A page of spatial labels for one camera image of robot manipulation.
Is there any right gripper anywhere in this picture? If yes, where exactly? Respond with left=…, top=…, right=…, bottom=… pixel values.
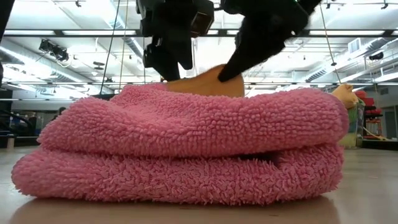
left=216, top=0, right=312, bottom=83

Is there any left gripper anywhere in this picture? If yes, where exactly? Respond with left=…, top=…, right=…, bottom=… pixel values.
left=136, top=0, right=195, bottom=83

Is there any pink microfiber towel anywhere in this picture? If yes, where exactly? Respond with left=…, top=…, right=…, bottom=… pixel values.
left=11, top=82, right=351, bottom=207

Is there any green microfiber towel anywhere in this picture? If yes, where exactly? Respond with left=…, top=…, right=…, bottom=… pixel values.
left=346, top=105, right=359, bottom=133

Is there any clear plastic bin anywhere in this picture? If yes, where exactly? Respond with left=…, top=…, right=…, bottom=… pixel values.
left=337, top=98, right=367, bottom=150

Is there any black overhead light beam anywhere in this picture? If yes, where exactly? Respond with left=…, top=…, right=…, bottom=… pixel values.
left=2, top=28, right=398, bottom=39

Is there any black ceiling spotlight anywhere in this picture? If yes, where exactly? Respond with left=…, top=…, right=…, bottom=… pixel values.
left=368, top=51, right=385, bottom=62
left=39, top=39, right=70, bottom=62

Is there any red cart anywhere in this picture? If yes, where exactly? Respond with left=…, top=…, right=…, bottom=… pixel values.
left=354, top=90, right=385, bottom=141

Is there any black vertical cable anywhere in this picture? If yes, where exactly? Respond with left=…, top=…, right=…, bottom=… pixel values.
left=142, top=36, right=147, bottom=84

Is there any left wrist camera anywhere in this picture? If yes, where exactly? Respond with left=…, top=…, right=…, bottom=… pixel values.
left=190, top=0, right=216, bottom=39

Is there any black hanging cable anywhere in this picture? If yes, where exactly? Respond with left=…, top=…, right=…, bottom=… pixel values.
left=99, top=0, right=122, bottom=95

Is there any thin hanging cable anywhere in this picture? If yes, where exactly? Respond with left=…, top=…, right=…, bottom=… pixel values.
left=319, top=2, right=343, bottom=85

